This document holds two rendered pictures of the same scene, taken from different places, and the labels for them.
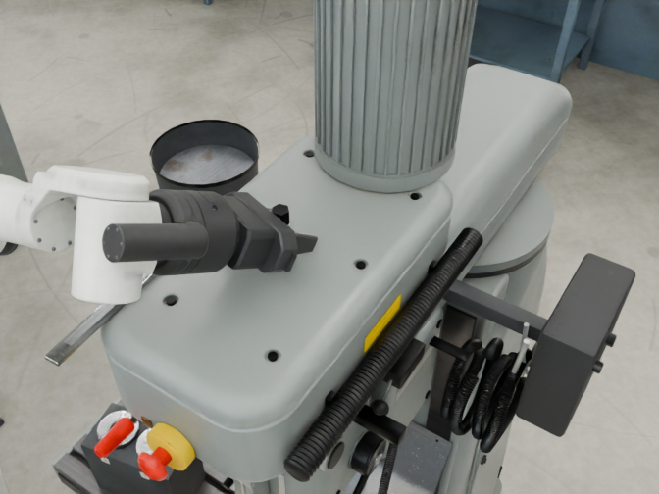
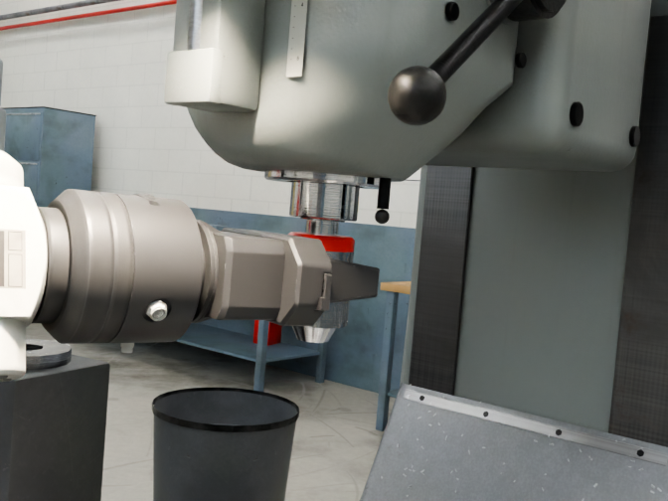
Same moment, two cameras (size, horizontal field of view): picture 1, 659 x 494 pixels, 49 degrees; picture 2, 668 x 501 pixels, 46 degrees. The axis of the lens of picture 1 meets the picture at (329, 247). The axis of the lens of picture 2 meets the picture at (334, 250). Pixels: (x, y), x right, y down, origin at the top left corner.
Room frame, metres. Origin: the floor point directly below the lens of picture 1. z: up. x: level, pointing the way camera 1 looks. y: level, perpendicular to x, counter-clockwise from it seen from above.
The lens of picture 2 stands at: (0.10, 0.00, 1.29)
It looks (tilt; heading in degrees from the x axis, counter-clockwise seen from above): 3 degrees down; 6
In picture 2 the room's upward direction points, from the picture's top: 5 degrees clockwise
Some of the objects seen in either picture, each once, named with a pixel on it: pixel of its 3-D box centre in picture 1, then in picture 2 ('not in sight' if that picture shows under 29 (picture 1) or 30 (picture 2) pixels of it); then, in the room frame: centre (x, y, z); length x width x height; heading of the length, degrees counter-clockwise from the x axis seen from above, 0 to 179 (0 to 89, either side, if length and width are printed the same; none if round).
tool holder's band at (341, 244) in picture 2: not in sight; (320, 242); (0.64, 0.06, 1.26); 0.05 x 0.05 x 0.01
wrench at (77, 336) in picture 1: (128, 289); not in sight; (0.58, 0.23, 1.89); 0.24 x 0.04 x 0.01; 149
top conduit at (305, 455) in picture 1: (394, 335); not in sight; (0.59, -0.08, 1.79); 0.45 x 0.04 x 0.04; 147
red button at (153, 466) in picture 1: (156, 462); not in sight; (0.43, 0.20, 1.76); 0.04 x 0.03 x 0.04; 57
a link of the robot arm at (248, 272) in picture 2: not in sight; (199, 274); (0.58, 0.13, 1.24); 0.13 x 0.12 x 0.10; 41
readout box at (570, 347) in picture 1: (578, 346); not in sight; (0.71, -0.39, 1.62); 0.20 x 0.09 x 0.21; 147
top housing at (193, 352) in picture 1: (291, 288); not in sight; (0.66, 0.05, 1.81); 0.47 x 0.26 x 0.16; 147
